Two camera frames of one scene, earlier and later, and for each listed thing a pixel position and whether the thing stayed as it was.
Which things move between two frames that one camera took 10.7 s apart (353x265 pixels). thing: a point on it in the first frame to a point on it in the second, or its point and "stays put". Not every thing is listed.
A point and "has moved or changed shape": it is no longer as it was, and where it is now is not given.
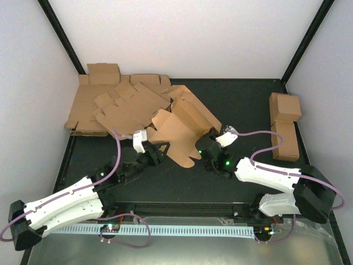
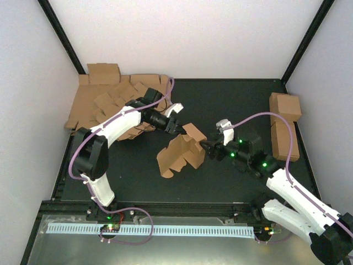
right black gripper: [212, 133] to [214, 147]
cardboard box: [284, 107] stays put
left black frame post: [49, 11] stays put
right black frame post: [323, 11] stays put
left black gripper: [155, 161] to [171, 125]
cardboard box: [289, 151] stays put
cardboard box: [188, 120] has moved or changed shape
